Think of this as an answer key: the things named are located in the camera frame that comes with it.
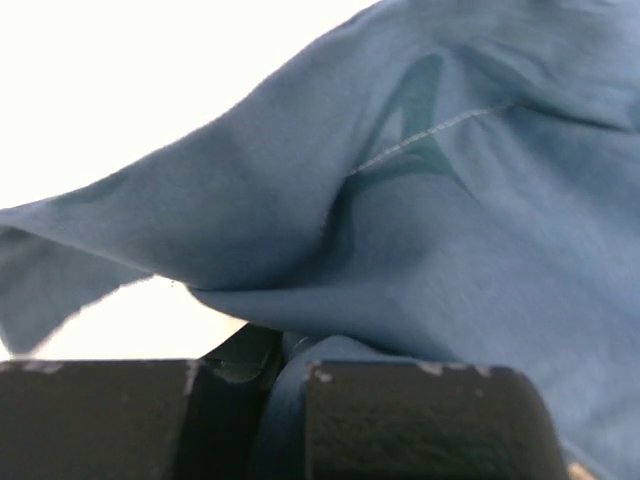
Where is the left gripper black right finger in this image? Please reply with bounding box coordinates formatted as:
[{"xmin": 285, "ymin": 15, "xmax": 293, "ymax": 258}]
[{"xmin": 305, "ymin": 361, "xmax": 568, "ymax": 480}]

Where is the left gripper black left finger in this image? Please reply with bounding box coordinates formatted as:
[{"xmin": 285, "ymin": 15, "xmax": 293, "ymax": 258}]
[{"xmin": 1, "ymin": 325, "xmax": 282, "ymax": 480}]

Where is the blue letter-print pillowcase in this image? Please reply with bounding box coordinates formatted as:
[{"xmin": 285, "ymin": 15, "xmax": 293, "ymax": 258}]
[{"xmin": 1, "ymin": 1, "xmax": 639, "ymax": 479}]

